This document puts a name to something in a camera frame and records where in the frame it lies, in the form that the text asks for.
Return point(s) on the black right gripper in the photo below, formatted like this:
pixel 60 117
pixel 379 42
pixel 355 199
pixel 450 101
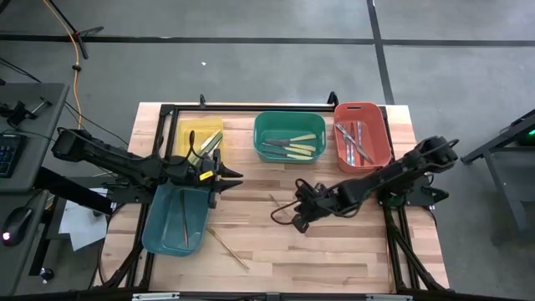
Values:
pixel 317 198

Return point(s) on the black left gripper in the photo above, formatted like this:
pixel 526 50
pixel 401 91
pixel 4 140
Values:
pixel 192 173

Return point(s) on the wooden chopstick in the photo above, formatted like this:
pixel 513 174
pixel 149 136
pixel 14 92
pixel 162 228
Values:
pixel 276 202

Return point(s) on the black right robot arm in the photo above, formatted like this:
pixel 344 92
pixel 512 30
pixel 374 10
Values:
pixel 397 171

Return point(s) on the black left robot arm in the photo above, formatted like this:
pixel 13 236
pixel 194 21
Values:
pixel 113 161

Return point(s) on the yellow tape tag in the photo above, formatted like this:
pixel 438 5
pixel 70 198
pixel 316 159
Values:
pixel 205 175

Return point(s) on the translucent yellow plastic bin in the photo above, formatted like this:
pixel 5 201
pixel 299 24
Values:
pixel 188 125

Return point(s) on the teal blue plastic bin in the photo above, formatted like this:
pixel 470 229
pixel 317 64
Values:
pixel 167 226

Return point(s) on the green plastic bin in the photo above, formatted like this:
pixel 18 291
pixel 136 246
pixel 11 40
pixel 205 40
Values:
pixel 288 123

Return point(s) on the black table clamp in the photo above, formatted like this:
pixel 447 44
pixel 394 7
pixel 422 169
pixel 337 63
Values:
pixel 332 98
pixel 202 99

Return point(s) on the orange plastic bin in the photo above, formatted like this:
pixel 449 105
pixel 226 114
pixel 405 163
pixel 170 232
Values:
pixel 378 142

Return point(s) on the white paper sheet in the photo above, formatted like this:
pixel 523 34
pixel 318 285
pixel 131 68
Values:
pixel 79 226

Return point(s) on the black desk leg beam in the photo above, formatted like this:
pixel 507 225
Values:
pixel 71 192

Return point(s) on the grey metal stand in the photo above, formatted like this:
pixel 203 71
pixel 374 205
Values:
pixel 501 167

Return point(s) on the grey desk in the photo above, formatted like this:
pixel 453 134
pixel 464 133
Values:
pixel 37 125

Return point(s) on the black tripod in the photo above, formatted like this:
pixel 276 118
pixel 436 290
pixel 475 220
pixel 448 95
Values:
pixel 79 39

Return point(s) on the black round knob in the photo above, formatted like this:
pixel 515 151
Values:
pixel 47 274

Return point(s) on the black computer mouse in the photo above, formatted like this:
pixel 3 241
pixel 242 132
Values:
pixel 16 223

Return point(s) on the black keyboard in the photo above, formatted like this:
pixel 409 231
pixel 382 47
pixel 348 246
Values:
pixel 10 154

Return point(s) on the device with green light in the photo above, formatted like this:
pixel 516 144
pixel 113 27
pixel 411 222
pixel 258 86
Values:
pixel 527 136

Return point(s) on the black metal table frame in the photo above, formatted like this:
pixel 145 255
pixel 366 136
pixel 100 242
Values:
pixel 271 108

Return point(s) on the silver edge bracket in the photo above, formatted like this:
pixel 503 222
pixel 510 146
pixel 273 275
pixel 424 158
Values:
pixel 154 297
pixel 388 297

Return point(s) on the black clamp mount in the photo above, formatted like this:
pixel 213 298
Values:
pixel 18 113

